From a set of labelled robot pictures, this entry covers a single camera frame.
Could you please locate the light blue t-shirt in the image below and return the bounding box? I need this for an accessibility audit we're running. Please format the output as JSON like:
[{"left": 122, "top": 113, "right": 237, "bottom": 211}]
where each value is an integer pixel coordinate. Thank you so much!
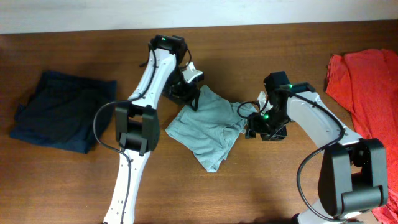
[{"left": 165, "top": 85, "right": 257, "bottom": 172}]

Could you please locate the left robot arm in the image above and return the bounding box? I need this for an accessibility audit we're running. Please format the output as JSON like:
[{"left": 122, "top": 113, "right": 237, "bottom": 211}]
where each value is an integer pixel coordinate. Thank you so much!
[{"left": 103, "top": 35, "right": 203, "bottom": 224}]

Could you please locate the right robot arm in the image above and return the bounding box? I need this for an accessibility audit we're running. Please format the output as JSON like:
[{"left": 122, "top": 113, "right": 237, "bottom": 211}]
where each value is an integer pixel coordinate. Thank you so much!
[{"left": 246, "top": 83, "right": 388, "bottom": 223}]

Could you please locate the red t-shirt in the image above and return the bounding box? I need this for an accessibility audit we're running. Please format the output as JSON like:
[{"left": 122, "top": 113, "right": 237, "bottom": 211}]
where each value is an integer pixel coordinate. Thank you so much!
[{"left": 326, "top": 49, "right": 397, "bottom": 223}]

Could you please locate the dark navy folded garment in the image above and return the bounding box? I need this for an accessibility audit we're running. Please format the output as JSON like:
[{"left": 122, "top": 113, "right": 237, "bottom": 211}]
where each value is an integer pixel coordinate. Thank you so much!
[{"left": 9, "top": 70, "right": 117, "bottom": 154}]

